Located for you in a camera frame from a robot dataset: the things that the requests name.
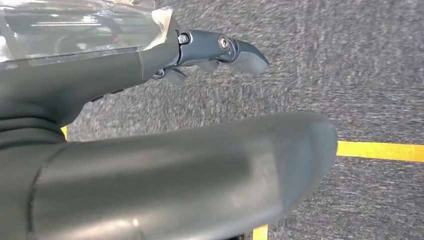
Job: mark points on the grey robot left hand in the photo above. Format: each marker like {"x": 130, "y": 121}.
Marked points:
{"x": 165, "y": 182}

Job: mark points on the yellow floor tape square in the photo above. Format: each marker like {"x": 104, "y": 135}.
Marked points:
{"x": 381, "y": 151}

